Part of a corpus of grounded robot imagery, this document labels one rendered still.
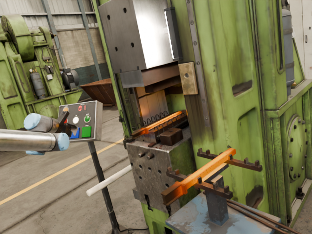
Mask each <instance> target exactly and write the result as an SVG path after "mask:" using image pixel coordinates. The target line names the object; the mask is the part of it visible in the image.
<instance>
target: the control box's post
mask: <svg viewBox="0 0 312 234"><path fill-rule="evenodd" d="M87 143H88V146H89V150H90V153H91V157H92V160H93V163H94V166H95V170H96V173H97V177H98V180H99V183H101V182H102V181H104V177H103V173H102V170H101V167H100V163H99V159H98V156H97V152H96V148H95V144H94V141H90V142H87ZM101 190H102V194H103V197H104V201H105V204H106V208H107V211H108V212H111V211H112V210H113V209H112V205H111V201H110V198H109V194H108V191H107V187H105V188H103V189H101ZM108 214H109V213H108ZM109 218H110V222H111V225H112V228H114V231H115V234H117V233H116V228H117V229H118V227H117V222H116V219H115V216H114V212H111V213H110V214H109Z"/></svg>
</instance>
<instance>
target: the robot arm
mask: <svg viewBox="0 0 312 234"><path fill-rule="evenodd" d="M69 114H70V113H69V112H68V111H63V112H61V114H60V115H59V117H58V119H55V118H51V117H46V116H43V115H40V114H35V113H31V114H29V115H28V116H27V117H26V118H25V120H24V127H25V128H26V129H27V130H28V131H20V130H6V129H0V151H26V153H27V154H28V155H39V156H43V155H44V154H45V152H53V151H63V150H67V149H68V147H69V137H71V135H72V133H73V135H74V136H75V135H76V133H77V130H78V128H77V126H75V125H72V124H69V123H64V122H65V120H66V119H67V117H68V116H69Z"/></svg>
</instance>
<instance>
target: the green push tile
mask: <svg viewBox="0 0 312 234"><path fill-rule="evenodd" d="M84 137H91V126H89V127H82V138H84Z"/></svg>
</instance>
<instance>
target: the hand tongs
mask: <svg viewBox="0 0 312 234"><path fill-rule="evenodd" d="M226 200H227V205H228V206H230V207H231V208H233V209H235V210H237V211H239V212H241V213H243V214H245V215H247V216H249V217H251V218H253V219H255V220H256V221H258V222H260V223H262V224H264V225H266V226H268V227H270V228H272V229H274V230H276V231H278V232H280V233H282V234H289V233H287V232H285V231H283V230H281V229H279V228H277V227H275V226H273V225H271V224H269V223H267V222H265V221H263V220H261V219H259V218H257V217H255V216H253V215H251V214H249V213H247V212H245V211H243V210H241V209H239V208H237V207H235V206H233V205H231V204H230V203H232V204H235V205H237V206H239V207H241V208H243V209H245V210H247V211H249V212H251V213H254V214H256V215H258V216H260V217H262V218H264V219H266V220H268V221H270V222H272V223H274V224H276V225H278V226H280V227H282V228H284V229H287V230H289V231H291V232H293V233H295V234H302V233H300V232H298V231H296V230H294V229H292V228H290V227H287V226H285V225H283V224H281V223H279V222H277V221H275V220H273V219H271V218H268V217H266V216H264V215H262V214H260V213H258V212H256V211H254V210H251V209H249V208H247V207H245V206H243V205H241V204H239V203H236V202H234V201H231V200H228V199H226Z"/></svg>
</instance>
